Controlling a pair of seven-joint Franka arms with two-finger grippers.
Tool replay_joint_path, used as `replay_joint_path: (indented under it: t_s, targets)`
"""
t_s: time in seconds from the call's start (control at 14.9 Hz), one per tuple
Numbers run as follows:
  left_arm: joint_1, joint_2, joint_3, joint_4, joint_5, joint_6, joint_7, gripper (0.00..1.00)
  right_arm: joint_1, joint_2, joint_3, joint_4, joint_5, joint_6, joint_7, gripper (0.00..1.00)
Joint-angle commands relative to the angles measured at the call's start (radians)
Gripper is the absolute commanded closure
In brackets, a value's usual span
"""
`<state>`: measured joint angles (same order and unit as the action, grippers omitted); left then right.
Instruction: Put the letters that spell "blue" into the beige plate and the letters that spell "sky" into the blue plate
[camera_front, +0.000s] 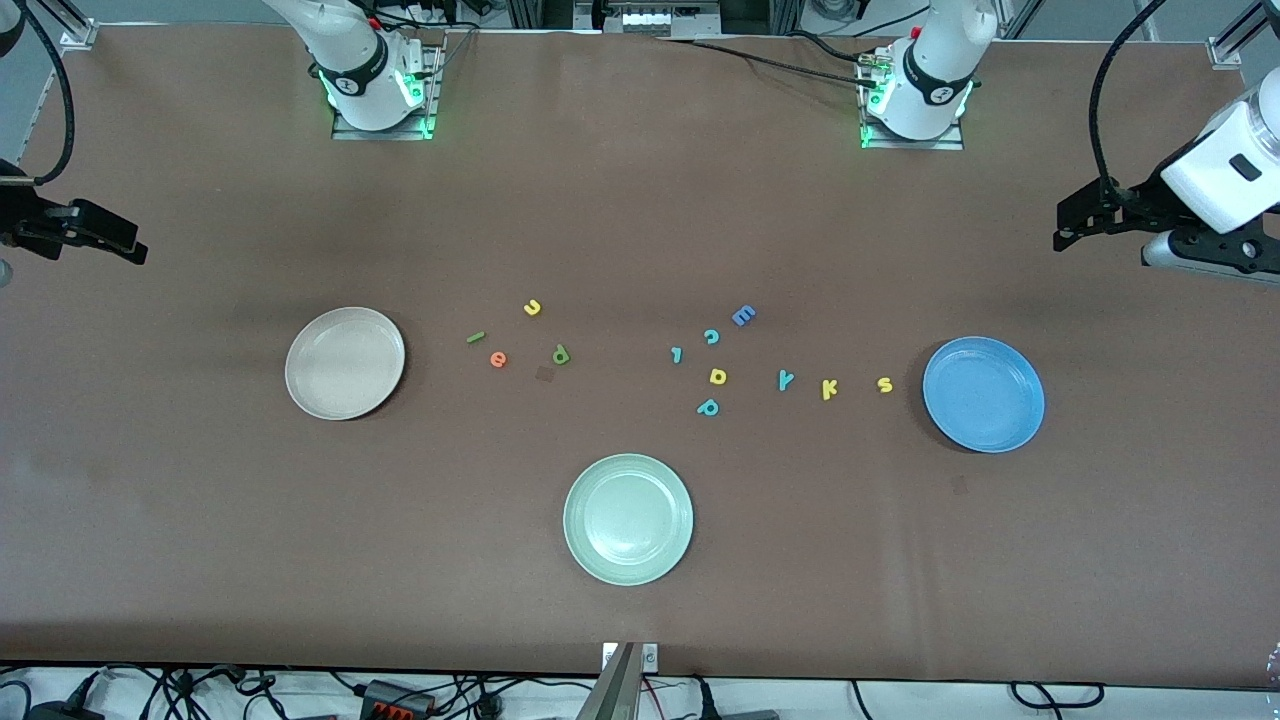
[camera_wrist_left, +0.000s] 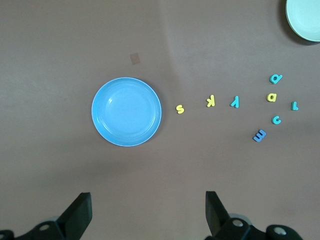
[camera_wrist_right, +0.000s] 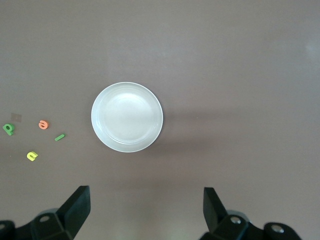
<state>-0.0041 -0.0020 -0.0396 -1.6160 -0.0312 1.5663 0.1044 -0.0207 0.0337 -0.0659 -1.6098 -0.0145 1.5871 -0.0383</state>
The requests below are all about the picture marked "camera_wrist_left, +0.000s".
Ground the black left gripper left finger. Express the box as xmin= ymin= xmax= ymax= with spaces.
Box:
xmin=23 ymin=192 xmax=93 ymax=240

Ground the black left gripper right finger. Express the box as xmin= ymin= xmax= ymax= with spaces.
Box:
xmin=205 ymin=191 xmax=267 ymax=240

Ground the yellow letter k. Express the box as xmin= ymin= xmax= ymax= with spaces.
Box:
xmin=205 ymin=94 xmax=216 ymax=108

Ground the teal letter y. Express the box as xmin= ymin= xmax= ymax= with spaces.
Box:
xmin=229 ymin=95 xmax=241 ymax=109

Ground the blue letter E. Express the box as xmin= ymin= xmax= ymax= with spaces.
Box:
xmin=252 ymin=128 xmax=268 ymax=143

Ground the blue plate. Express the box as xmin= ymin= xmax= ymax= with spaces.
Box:
xmin=91 ymin=77 xmax=163 ymax=148

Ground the brown table cover sheet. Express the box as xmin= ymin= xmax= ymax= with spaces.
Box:
xmin=0 ymin=0 xmax=320 ymax=240

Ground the teal letter p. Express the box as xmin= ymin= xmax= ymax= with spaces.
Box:
xmin=269 ymin=73 xmax=283 ymax=85

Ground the small brown tape patch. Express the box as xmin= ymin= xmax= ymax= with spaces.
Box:
xmin=129 ymin=51 xmax=141 ymax=65

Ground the pale green plate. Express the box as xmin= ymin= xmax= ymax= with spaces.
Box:
xmin=285 ymin=0 xmax=320 ymax=43

